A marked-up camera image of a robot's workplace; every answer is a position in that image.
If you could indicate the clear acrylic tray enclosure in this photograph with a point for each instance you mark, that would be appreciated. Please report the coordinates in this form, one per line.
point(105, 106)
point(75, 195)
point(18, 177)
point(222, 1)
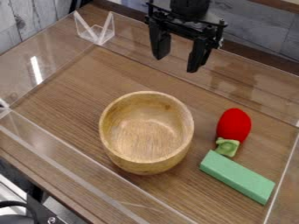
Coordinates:
point(59, 80)

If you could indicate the light wooden bowl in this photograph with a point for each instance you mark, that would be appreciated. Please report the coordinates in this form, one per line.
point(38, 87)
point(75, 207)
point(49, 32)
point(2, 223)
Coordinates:
point(146, 129)

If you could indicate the green rectangular foam block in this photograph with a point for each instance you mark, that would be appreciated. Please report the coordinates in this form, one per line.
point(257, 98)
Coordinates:
point(246, 181)

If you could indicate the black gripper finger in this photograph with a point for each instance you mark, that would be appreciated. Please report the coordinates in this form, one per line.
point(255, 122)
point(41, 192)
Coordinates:
point(199, 54)
point(161, 40)

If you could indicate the black metal bracket lower left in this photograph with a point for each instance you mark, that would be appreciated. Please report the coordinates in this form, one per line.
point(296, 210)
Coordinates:
point(46, 216)

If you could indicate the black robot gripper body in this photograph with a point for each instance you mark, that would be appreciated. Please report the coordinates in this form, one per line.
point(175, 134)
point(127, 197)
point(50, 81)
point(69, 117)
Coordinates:
point(186, 18)

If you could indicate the red plush strawberry green stem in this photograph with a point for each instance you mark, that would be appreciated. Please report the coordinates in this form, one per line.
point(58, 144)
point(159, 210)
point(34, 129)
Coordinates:
point(234, 127)

